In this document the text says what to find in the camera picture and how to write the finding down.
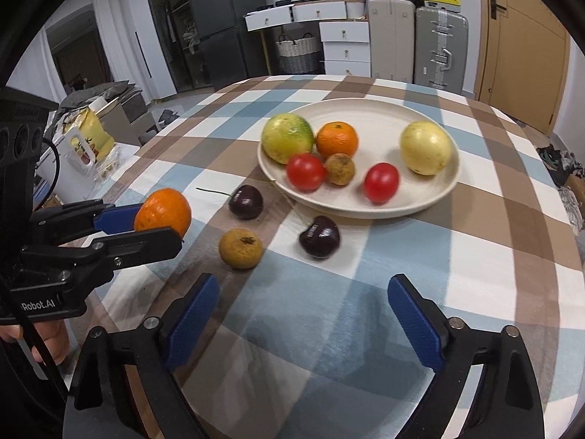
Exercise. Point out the yellow black shoe box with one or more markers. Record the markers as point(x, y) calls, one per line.
point(446, 5)

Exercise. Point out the small red tomato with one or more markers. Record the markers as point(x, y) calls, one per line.
point(305, 172)

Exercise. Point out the dark cherry right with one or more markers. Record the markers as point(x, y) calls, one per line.
point(319, 237)

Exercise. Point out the white drawer desk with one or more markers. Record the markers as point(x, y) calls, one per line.
point(343, 31)

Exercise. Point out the woven laundry basket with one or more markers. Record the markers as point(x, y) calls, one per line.
point(299, 56)

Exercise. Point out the black refrigerator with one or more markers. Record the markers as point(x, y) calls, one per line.
point(231, 53)

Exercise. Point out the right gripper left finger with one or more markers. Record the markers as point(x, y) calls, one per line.
point(100, 403)

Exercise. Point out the brown longan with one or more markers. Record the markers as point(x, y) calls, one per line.
point(340, 169)
point(241, 249)

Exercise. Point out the yellow passion fruit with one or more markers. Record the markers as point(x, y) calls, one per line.
point(425, 148)

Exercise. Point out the yellow snack bag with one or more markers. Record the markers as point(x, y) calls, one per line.
point(90, 130)

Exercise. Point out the silver aluminium suitcase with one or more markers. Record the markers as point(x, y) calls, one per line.
point(441, 47)

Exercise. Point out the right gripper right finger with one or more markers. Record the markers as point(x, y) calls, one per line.
point(506, 402)

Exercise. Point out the left hand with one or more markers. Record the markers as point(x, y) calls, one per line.
point(54, 334)

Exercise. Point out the checkered tablecloth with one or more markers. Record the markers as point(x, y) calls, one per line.
point(304, 349)

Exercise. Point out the dark cherry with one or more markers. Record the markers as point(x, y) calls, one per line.
point(319, 237)
point(245, 202)

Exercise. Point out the beige suitcase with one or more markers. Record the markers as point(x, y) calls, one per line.
point(392, 39)

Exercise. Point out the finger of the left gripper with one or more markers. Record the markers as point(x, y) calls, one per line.
point(132, 246)
point(107, 218)

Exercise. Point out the orange mandarin on plate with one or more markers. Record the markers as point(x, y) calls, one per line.
point(336, 138)

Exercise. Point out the dark cherry left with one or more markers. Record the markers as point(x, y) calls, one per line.
point(245, 202)

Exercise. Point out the orange mandarin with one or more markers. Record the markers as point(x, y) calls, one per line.
point(336, 138)
point(164, 208)

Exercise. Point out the green passion fruit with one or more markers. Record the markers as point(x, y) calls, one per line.
point(285, 135)

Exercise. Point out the wooden door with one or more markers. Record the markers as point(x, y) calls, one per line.
point(524, 53)

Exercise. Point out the large red tomato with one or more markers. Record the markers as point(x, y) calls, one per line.
point(381, 182)

